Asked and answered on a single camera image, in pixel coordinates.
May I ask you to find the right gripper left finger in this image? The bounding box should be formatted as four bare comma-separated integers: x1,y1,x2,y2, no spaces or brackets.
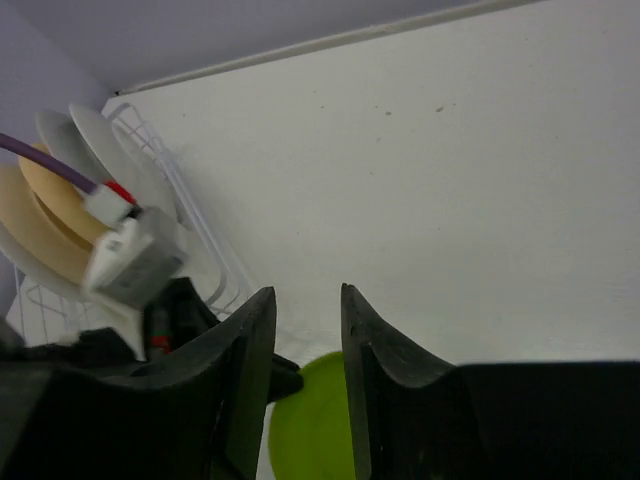
1,287,276,479

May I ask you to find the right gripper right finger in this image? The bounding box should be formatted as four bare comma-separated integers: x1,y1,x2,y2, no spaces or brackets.
341,284,639,479

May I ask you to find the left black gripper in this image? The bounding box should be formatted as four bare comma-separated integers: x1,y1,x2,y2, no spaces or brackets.
1,277,304,403

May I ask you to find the lime green plate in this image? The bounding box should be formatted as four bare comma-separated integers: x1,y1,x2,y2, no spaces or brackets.
268,352,356,480

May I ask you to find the yellow plate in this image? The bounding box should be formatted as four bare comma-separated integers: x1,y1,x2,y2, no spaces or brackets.
18,156,109,250

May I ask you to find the green rim lettered plate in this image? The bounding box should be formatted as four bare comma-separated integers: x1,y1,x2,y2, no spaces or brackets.
69,103,178,220

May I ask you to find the beige patterned plate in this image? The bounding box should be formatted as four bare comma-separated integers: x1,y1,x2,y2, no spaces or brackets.
1,165,90,284

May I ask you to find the red teal flower plate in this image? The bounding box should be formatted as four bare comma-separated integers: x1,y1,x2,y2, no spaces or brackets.
35,110,110,183

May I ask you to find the green red striped plate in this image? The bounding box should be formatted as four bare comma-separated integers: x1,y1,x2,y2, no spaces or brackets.
0,225,84,302

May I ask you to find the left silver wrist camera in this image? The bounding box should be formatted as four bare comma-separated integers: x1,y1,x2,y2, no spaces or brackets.
81,207,188,311

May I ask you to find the clear wire dish rack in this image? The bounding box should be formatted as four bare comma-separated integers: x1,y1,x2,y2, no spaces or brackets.
6,103,252,346

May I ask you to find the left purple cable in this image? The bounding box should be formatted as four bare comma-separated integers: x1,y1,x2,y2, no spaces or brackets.
0,132,139,224

